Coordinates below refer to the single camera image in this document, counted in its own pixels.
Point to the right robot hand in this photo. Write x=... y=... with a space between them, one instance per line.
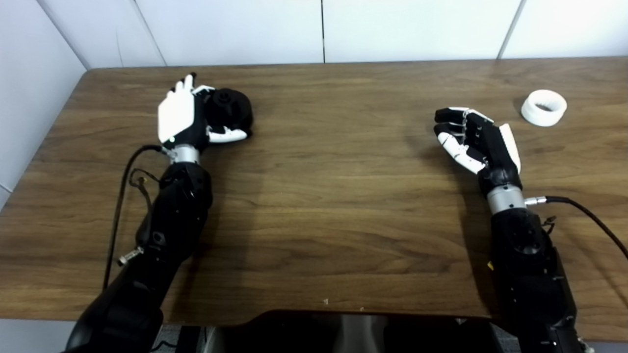
x=493 y=147

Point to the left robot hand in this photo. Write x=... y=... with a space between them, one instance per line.
x=174 y=115

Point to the round black part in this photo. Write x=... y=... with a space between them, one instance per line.
x=233 y=110

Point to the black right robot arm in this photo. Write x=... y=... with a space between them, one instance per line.
x=530 y=274

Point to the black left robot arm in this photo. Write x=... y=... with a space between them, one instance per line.
x=171 y=220

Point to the black robot torso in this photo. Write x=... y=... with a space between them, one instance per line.
x=319 y=336

